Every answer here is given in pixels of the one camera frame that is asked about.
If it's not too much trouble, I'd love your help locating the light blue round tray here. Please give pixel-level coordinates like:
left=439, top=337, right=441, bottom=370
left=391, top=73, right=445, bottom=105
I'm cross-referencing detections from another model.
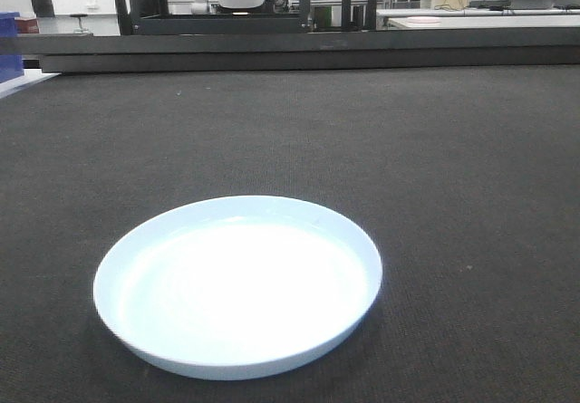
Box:
left=92, top=196, right=382, bottom=380

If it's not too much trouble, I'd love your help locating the pink plate on table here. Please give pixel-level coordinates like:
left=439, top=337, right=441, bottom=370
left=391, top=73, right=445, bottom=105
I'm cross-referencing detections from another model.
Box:
left=406, top=15, right=440, bottom=25

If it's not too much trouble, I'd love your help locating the black stool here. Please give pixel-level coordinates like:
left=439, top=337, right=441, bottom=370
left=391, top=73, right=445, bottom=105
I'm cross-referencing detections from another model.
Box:
left=69, top=13, right=91, bottom=34

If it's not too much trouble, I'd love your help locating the blue bin at left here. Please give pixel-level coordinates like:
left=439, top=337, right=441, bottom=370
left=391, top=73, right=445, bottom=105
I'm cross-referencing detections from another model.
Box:
left=1, top=11, right=24, bottom=83

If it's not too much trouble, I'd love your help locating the red box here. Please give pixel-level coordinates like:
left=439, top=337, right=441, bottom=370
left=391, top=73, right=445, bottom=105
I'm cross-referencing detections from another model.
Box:
left=14, top=16, right=40, bottom=34

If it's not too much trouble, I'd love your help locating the white background table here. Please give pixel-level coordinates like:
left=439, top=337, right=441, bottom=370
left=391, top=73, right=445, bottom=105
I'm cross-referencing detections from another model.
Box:
left=376, top=8, right=579, bottom=30

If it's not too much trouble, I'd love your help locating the black metal frame rack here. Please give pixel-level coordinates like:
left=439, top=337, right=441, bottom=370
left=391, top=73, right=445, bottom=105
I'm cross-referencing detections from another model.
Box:
left=114, top=0, right=379, bottom=35

